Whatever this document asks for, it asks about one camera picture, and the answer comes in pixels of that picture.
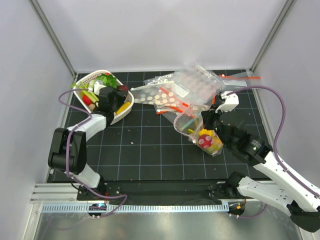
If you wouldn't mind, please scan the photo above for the white plastic basket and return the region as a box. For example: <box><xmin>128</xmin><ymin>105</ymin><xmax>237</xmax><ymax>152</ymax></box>
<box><xmin>72</xmin><ymin>69</ymin><xmax>134</xmax><ymax>125</ymax></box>

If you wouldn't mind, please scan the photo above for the clear bag orange zipper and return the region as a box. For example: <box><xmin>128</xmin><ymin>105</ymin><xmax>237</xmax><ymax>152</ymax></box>
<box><xmin>218</xmin><ymin>70</ymin><xmax>261</xmax><ymax>91</ymax></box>

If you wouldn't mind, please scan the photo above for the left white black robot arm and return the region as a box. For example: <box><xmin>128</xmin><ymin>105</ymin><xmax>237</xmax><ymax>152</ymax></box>
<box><xmin>48</xmin><ymin>85</ymin><xmax>129</xmax><ymax>200</ymax></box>

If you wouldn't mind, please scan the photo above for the orange-edged flat bag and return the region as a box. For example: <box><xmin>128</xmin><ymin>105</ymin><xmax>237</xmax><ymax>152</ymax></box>
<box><xmin>211</xmin><ymin>96</ymin><xmax>216</xmax><ymax>105</ymax></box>

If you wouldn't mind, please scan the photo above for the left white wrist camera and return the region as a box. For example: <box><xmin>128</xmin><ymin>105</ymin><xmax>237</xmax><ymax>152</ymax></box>
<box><xmin>93</xmin><ymin>80</ymin><xmax>106</xmax><ymax>96</ymax></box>

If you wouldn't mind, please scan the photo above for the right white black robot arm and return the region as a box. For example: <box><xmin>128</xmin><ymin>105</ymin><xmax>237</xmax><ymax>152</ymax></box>
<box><xmin>201</xmin><ymin>109</ymin><xmax>320</xmax><ymax>233</ymax></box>

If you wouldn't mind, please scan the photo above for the green celery stalk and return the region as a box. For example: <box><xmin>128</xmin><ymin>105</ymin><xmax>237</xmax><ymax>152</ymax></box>
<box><xmin>71</xmin><ymin>83</ymin><xmax>99</xmax><ymax>104</ymax></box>

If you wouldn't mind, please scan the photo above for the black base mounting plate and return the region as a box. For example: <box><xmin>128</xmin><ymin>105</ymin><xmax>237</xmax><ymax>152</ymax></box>
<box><xmin>76</xmin><ymin>178</ymin><xmax>256</xmax><ymax>206</ymax></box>

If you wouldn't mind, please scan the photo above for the left aluminium frame post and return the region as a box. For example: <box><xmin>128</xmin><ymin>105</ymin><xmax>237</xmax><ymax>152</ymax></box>
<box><xmin>28</xmin><ymin>0</ymin><xmax>77</xmax><ymax>77</ymax></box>

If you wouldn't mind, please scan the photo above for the yellow pepper piece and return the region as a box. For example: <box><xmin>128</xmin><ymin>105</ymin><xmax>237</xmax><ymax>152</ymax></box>
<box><xmin>115</xmin><ymin>101</ymin><xmax>131</xmax><ymax>115</ymax></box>

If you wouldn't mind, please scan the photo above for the pile of red-dotted bags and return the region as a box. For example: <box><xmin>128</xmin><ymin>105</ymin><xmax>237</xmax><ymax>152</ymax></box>
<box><xmin>171</xmin><ymin>62</ymin><xmax>226</xmax><ymax>105</ymax></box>

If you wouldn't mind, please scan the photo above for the small red strawberry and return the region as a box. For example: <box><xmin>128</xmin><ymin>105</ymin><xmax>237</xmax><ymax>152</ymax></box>
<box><xmin>82</xmin><ymin>95</ymin><xmax>93</xmax><ymax>106</ymax></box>

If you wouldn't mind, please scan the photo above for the right aluminium frame post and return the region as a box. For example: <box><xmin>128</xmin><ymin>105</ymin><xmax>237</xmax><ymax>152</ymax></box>
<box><xmin>250</xmin><ymin>0</ymin><xmax>297</xmax><ymax>73</ymax></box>

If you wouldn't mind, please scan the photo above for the clear white-dotted zip bag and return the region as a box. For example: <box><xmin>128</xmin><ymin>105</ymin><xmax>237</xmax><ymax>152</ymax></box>
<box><xmin>130</xmin><ymin>81</ymin><xmax>189</xmax><ymax>113</ymax></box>

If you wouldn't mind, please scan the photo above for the clear pink-dotted zip bag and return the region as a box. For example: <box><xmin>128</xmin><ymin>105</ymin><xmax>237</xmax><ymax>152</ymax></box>
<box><xmin>173</xmin><ymin>105</ymin><xmax>222</xmax><ymax>157</ymax></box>

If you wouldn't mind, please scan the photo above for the black grid cutting mat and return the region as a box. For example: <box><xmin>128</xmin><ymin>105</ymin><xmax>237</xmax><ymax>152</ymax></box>
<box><xmin>47</xmin><ymin>68</ymin><xmax>276</xmax><ymax>183</ymax></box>

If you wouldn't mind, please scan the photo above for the yellow banana bunch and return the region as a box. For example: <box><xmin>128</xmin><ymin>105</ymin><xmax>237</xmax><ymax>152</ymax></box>
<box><xmin>188</xmin><ymin>128</ymin><xmax>223</xmax><ymax>156</ymax></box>

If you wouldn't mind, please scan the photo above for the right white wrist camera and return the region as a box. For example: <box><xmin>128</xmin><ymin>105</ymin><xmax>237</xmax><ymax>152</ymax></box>
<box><xmin>215</xmin><ymin>91</ymin><xmax>239</xmax><ymax>113</ymax></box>

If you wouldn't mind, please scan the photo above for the aluminium frame post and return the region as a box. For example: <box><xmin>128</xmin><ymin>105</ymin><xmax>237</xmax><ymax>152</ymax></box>
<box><xmin>28</xmin><ymin>0</ymin><xmax>77</xmax><ymax>77</ymax></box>
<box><xmin>250</xmin><ymin>0</ymin><xmax>297</xmax><ymax>73</ymax></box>

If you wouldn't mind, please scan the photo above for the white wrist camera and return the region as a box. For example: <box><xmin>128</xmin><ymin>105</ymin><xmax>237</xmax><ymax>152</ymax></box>
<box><xmin>215</xmin><ymin>91</ymin><xmax>239</xmax><ymax>113</ymax></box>
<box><xmin>93</xmin><ymin>80</ymin><xmax>106</xmax><ymax>96</ymax></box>

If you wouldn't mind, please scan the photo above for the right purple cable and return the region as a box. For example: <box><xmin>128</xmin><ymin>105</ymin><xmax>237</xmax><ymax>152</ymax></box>
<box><xmin>224</xmin><ymin>84</ymin><xmax>320</xmax><ymax>220</ymax></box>

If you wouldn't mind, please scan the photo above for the green lettuce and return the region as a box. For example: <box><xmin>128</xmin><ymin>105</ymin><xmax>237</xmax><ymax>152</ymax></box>
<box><xmin>96</xmin><ymin>73</ymin><xmax>117</xmax><ymax>88</ymax></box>

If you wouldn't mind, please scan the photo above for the slotted aluminium cable duct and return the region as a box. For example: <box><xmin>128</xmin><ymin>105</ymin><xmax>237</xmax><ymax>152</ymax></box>
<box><xmin>41</xmin><ymin>202</ymin><xmax>229</xmax><ymax>214</ymax></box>

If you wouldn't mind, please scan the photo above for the red apple front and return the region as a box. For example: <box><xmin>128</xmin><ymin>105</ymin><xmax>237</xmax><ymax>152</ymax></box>
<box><xmin>197</xmin><ymin>134</ymin><xmax>213</xmax><ymax>150</ymax></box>

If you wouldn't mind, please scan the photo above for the brown mushroom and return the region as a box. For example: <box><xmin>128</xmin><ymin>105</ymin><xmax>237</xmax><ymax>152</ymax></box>
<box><xmin>88</xmin><ymin>103</ymin><xmax>96</xmax><ymax>112</ymax></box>

